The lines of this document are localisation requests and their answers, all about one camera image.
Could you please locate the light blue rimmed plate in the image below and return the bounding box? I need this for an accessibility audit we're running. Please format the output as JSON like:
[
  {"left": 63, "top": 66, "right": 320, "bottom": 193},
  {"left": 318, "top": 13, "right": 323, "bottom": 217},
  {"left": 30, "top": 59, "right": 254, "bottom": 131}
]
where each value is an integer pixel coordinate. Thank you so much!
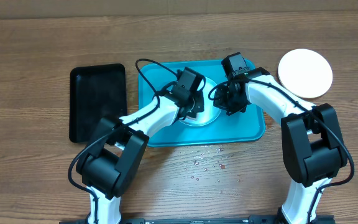
[{"left": 181, "top": 77, "right": 221, "bottom": 127}]

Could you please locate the white plate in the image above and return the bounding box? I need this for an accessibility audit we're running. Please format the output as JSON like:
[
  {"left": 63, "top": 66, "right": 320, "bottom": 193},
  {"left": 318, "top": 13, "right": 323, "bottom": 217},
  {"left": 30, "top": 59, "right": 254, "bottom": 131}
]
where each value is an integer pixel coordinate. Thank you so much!
[{"left": 278, "top": 49, "right": 333, "bottom": 98}]

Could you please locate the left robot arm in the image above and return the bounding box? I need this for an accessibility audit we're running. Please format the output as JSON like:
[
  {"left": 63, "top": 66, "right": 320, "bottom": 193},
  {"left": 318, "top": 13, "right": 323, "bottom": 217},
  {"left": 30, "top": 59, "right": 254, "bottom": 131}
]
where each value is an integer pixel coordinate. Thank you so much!
[{"left": 68, "top": 67, "right": 206, "bottom": 223}]

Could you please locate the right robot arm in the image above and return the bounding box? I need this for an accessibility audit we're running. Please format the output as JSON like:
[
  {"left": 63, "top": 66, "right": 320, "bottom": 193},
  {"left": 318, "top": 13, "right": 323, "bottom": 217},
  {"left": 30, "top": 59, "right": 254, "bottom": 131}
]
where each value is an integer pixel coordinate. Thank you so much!
[{"left": 208, "top": 52, "right": 354, "bottom": 223}]

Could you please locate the teal plastic serving tray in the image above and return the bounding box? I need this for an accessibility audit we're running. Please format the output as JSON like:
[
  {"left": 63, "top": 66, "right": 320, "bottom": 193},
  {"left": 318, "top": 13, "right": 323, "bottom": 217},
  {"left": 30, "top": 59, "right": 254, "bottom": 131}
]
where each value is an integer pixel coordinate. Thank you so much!
[{"left": 138, "top": 59, "right": 265, "bottom": 147}]

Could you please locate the black plastic tray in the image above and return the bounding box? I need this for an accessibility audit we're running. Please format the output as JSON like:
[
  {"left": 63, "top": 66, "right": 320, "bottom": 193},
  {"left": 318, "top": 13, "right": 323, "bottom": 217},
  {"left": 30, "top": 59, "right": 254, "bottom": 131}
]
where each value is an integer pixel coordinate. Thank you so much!
[{"left": 68, "top": 63, "right": 127, "bottom": 143}]

